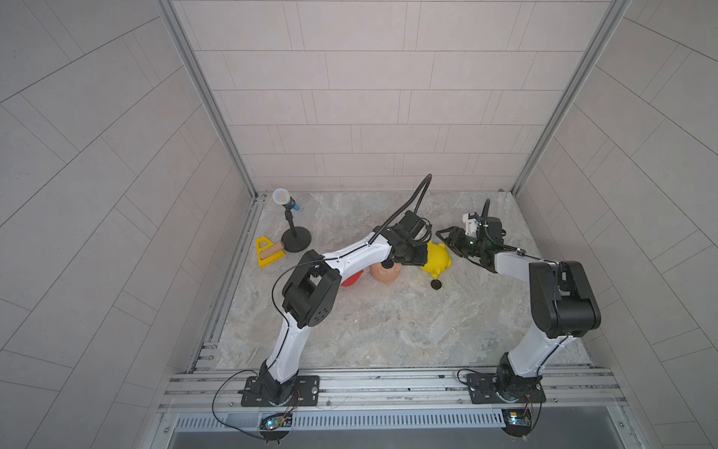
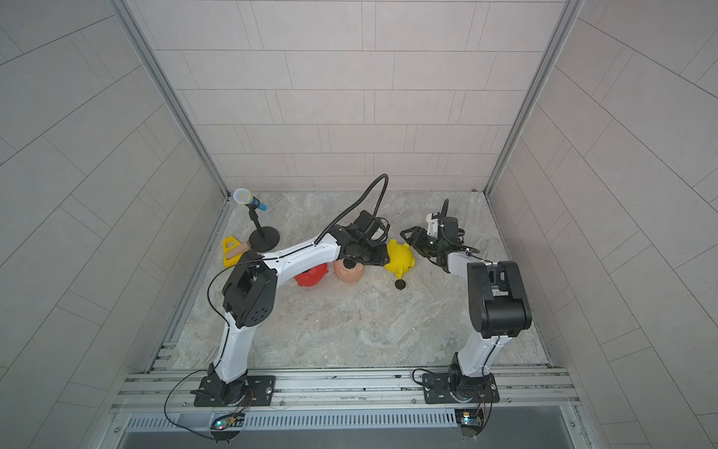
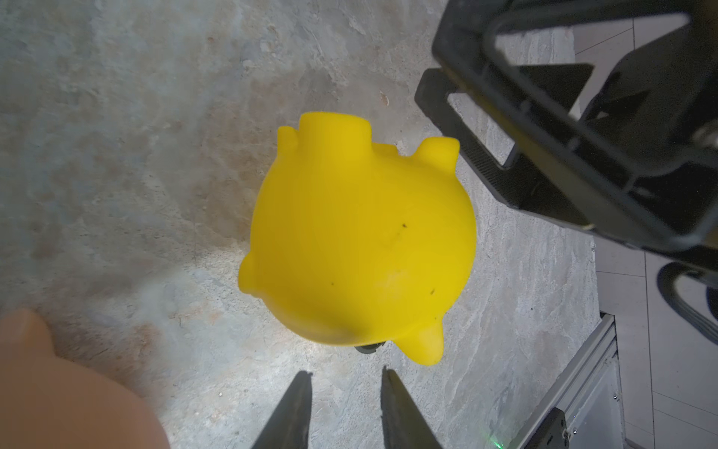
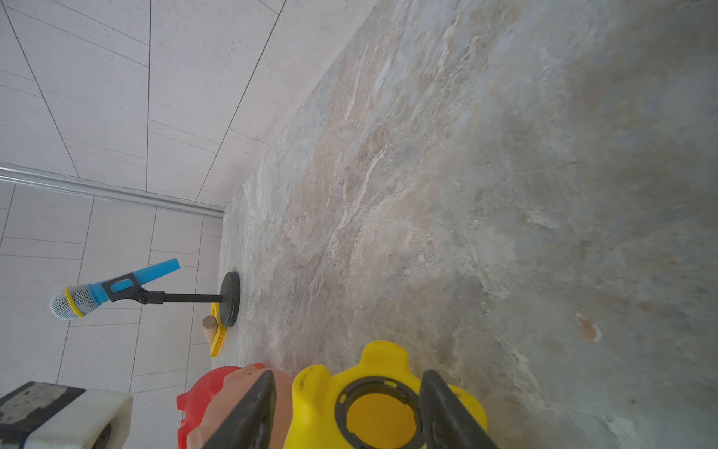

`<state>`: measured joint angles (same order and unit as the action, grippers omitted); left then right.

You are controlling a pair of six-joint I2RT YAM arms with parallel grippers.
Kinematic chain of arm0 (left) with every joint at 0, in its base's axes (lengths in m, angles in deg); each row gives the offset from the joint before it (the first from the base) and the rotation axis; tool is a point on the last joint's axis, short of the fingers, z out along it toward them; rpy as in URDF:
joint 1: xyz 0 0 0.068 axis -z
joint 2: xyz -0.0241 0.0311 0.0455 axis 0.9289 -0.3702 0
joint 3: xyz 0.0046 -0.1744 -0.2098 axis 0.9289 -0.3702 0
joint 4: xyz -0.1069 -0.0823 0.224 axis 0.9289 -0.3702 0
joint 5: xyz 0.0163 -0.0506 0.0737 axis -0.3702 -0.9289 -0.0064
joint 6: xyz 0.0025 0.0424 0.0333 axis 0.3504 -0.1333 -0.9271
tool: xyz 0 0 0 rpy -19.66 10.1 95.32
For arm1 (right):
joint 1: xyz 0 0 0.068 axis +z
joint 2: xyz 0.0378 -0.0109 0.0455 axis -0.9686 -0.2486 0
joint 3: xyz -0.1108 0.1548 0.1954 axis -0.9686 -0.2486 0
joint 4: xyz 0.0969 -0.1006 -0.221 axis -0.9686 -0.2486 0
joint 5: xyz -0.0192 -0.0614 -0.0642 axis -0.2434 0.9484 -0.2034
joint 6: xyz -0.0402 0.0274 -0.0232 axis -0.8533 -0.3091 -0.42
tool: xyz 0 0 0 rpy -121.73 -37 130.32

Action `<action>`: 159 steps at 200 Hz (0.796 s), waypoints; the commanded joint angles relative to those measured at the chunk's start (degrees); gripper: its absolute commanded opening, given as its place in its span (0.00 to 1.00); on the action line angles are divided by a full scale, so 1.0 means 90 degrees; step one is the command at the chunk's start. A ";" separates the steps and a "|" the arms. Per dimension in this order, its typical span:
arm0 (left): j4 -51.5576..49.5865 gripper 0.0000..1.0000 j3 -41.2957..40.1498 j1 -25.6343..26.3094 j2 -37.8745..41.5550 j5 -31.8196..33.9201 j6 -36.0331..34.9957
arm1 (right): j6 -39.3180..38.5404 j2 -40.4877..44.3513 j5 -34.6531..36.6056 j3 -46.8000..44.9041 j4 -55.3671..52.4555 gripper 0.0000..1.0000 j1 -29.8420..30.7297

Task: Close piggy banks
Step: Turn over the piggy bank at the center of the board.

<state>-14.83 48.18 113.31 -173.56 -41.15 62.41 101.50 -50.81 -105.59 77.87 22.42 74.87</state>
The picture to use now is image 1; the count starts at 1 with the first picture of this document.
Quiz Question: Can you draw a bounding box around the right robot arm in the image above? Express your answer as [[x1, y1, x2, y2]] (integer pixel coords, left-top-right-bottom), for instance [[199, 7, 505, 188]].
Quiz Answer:
[[436, 213, 601, 403]]

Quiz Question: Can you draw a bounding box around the pink piggy bank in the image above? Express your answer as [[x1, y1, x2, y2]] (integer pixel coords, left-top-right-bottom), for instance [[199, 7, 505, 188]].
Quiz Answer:
[[369, 263, 402, 284]]

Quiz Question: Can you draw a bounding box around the red piggy bank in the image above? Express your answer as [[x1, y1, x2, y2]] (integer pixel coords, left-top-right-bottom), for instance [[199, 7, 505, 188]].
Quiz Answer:
[[341, 271, 364, 287]]

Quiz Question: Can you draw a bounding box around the black corrugated cable left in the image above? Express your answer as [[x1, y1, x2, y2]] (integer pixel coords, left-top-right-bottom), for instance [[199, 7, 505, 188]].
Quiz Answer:
[[366, 173, 434, 245]]

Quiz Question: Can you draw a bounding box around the yellow piggy bank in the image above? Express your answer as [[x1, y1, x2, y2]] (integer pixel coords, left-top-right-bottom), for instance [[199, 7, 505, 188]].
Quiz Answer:
[[422, 242, 452, 281]]

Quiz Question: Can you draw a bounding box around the aluminium corner post right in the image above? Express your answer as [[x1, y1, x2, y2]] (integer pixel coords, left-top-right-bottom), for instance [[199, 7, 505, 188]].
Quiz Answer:
[[510, 0, 632, 198]]

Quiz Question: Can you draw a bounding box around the left circuit board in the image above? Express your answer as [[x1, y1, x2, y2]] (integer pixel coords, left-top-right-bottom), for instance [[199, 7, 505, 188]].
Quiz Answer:
[[259, 413, 294, 431]]

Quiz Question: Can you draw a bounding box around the right circuit board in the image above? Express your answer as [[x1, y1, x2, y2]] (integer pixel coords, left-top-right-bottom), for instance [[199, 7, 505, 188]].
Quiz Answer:
[[501, 409, 534, 438]]

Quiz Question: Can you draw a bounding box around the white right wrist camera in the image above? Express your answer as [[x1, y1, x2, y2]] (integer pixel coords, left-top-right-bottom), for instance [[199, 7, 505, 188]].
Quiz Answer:
[[462, 213, 481, 238]]

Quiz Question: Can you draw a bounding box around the aluminium corner post left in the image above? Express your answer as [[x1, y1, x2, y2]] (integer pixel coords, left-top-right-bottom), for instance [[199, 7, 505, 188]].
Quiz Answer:
[[156, 0, 258, 201]]

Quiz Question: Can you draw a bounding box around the aluminium corner post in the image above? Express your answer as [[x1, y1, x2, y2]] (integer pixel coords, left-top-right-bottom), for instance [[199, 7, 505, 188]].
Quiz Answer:
[[156, 0, 258, 201], [510, 0, 632, 198]]

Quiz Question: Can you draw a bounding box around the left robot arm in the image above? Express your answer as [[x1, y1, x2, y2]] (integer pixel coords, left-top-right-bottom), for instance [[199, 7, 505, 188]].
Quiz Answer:
[[250, 211, 432, 405]]

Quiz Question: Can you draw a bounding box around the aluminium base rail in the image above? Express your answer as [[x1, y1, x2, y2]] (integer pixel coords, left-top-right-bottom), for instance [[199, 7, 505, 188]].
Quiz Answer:
[[158, 366, 626, 413]]

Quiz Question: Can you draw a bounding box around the toy microphone on stand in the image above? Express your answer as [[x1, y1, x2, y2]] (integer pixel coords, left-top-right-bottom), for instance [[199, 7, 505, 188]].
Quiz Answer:
[[272, 188, 312, 253]]

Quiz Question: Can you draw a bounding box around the circuit board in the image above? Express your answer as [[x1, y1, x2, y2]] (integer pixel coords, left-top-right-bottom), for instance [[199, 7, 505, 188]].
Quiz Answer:
[[501, 409, 534, 438], [259, 413, 294, 431]]

